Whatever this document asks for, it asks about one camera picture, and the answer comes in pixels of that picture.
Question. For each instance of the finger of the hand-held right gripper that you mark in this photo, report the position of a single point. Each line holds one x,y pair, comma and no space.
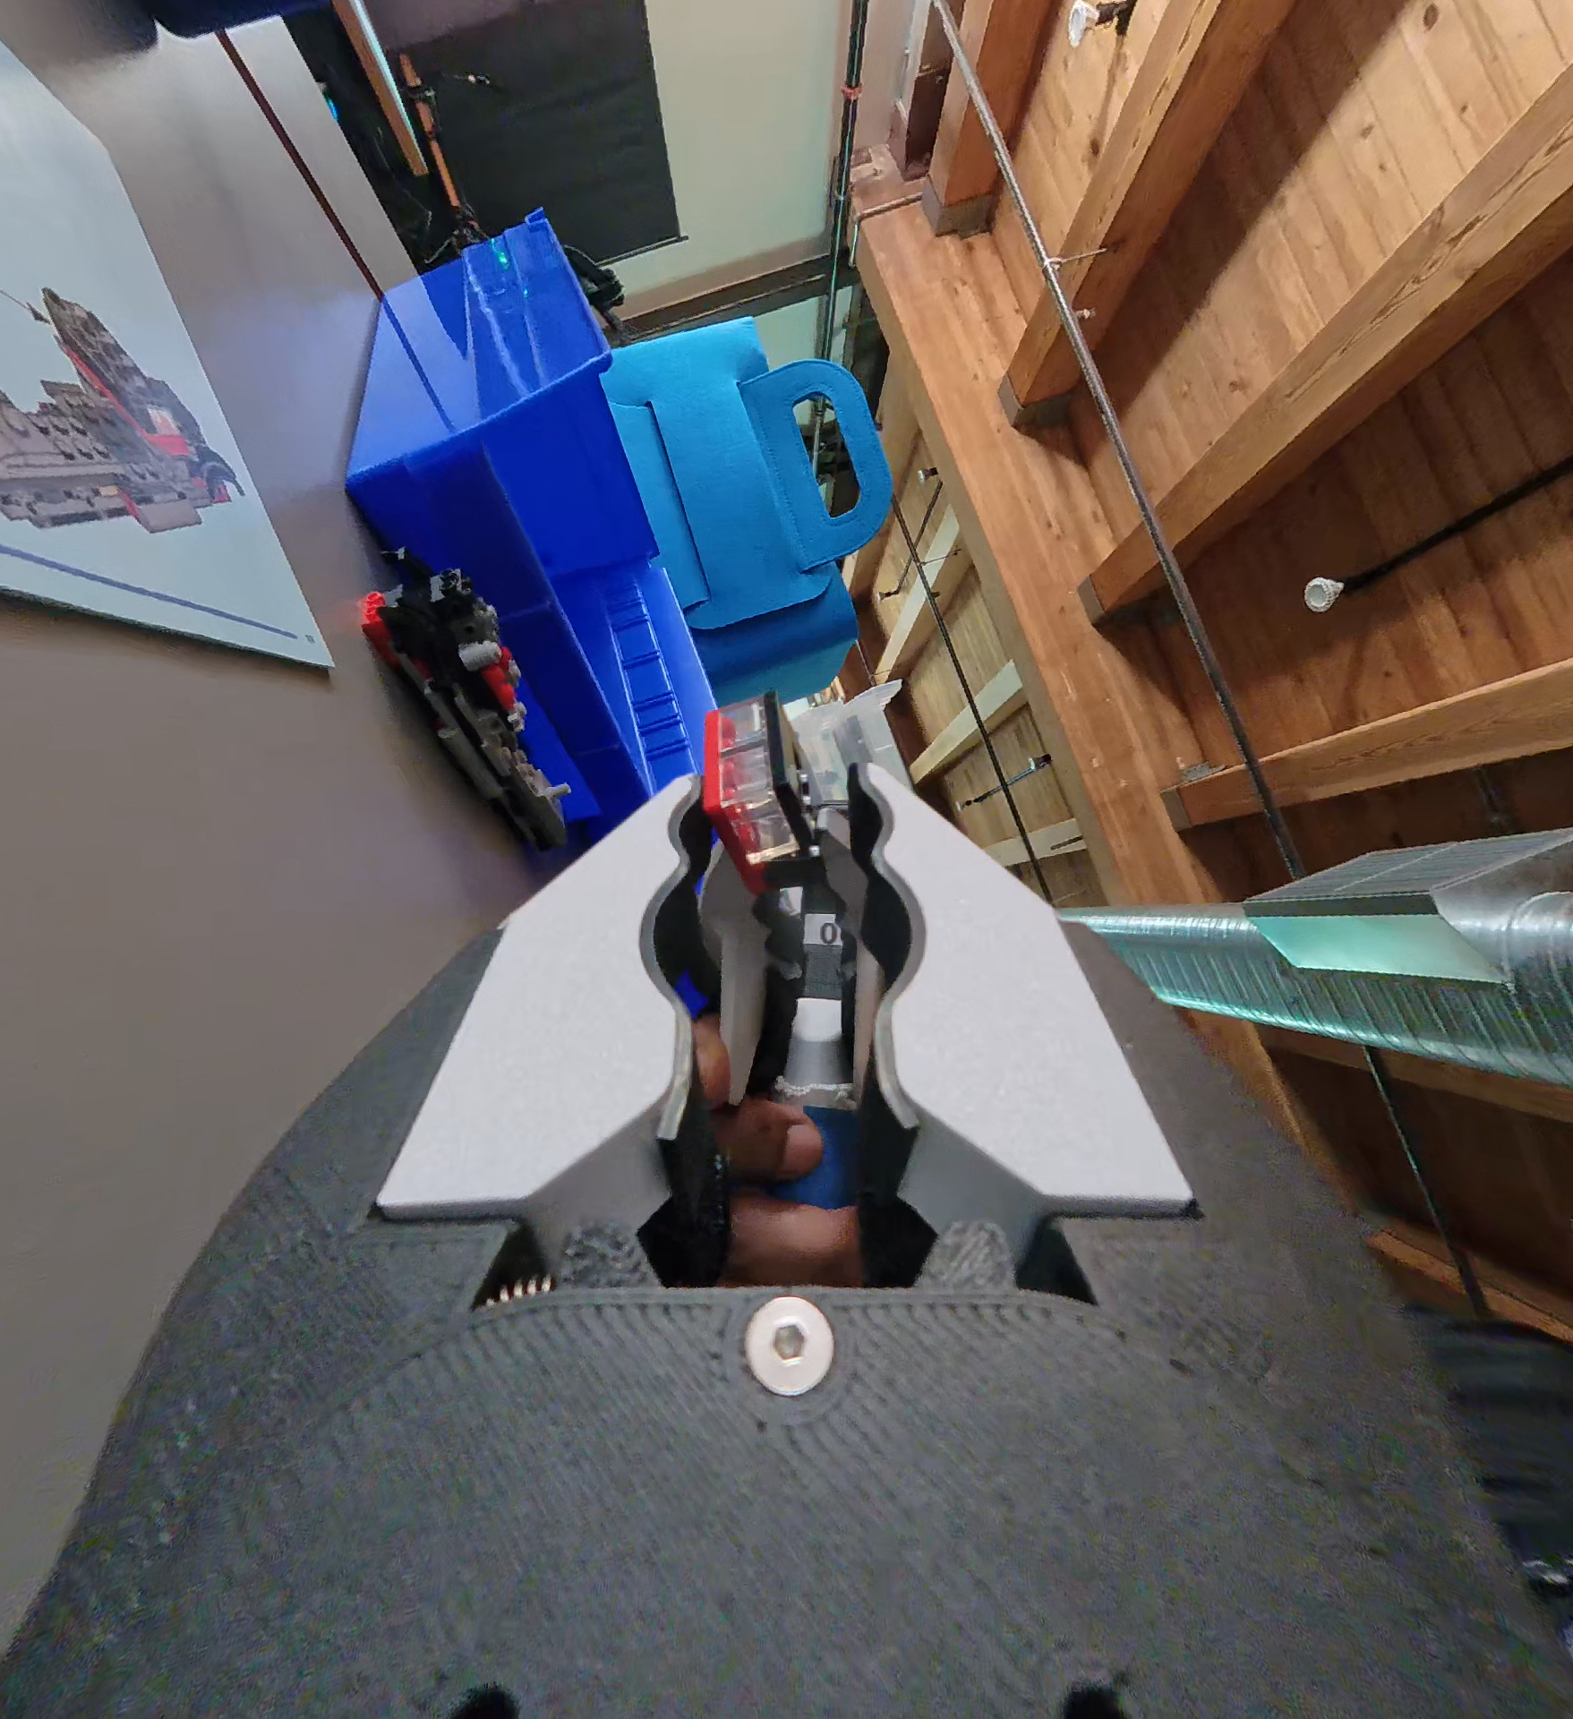
739,982
832,834

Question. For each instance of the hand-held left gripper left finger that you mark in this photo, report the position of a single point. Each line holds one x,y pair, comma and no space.
544,1061

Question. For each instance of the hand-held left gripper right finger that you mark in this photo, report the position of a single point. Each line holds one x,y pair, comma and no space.
1015,1061

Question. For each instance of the red and clear brick assembly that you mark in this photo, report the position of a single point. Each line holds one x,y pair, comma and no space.
746,807

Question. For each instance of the blue plastic bin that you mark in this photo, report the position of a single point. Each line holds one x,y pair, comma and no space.
491,510

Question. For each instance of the grey-brown desk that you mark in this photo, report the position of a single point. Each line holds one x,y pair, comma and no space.
195,940

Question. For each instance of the person's right hand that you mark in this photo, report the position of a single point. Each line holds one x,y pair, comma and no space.
778,1150

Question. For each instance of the clear plastic organizer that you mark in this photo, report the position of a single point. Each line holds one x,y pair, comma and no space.
852,733

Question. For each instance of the light blue felt bag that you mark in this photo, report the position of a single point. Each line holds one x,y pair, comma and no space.
731,510

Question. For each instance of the grey and red brick model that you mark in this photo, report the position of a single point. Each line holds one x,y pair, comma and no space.
477,673

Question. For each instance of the black jacket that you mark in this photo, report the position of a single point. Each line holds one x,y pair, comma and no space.
1564,1451

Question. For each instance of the black backdrop panel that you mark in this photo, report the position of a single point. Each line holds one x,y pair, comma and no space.
558,122

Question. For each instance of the open instruction booklet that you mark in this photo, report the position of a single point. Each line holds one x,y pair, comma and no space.
34,270

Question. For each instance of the silver air duct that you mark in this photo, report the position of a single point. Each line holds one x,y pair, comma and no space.
1403,994

